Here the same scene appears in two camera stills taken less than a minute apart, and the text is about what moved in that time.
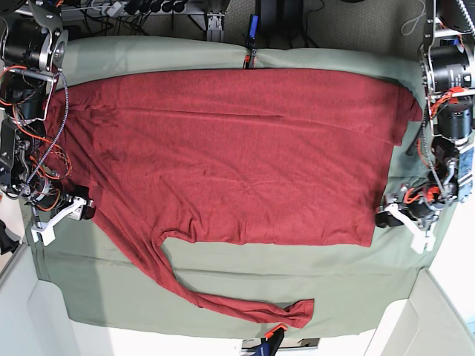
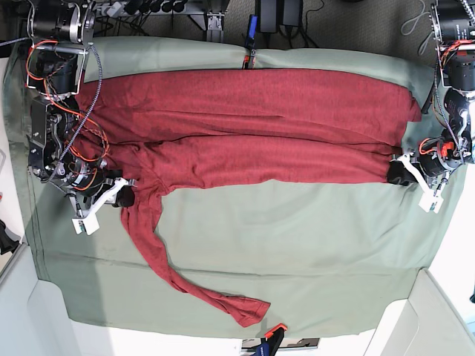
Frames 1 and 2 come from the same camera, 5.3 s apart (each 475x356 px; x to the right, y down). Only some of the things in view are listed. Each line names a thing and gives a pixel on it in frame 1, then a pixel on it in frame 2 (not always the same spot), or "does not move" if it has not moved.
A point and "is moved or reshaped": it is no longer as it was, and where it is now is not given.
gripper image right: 415,203 to 436,157
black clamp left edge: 8,242 does not move
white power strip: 113,9 does not move
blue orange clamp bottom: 270,344 does not move
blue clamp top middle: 250,58 does not move
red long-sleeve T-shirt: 251,156 is moved or reshaped
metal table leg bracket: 215,33 does not move
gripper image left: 51,203 to 90,185
